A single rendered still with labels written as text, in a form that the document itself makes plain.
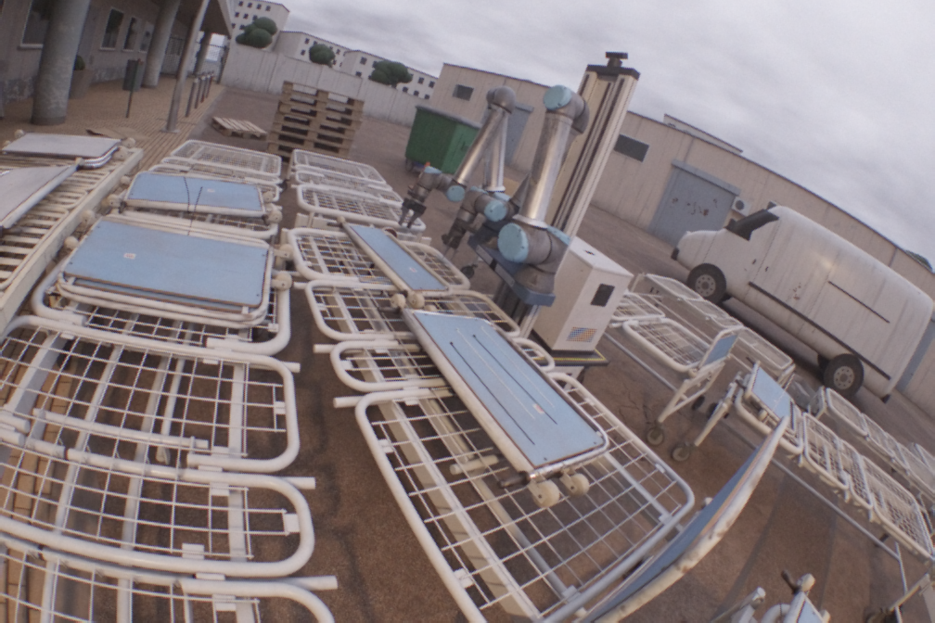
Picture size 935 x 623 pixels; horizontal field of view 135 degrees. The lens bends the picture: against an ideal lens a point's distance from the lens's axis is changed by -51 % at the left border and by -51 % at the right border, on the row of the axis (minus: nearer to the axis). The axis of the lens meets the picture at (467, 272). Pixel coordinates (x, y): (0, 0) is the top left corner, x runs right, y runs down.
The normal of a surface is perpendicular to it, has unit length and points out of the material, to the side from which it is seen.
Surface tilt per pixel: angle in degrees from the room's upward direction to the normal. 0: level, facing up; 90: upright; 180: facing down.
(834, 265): 88
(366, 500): 0
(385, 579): 0
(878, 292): 86
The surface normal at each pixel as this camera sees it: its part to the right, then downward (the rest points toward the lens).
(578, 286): -0.86, -0.15
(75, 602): 0.36, -0.88
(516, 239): -0.76, 0.04
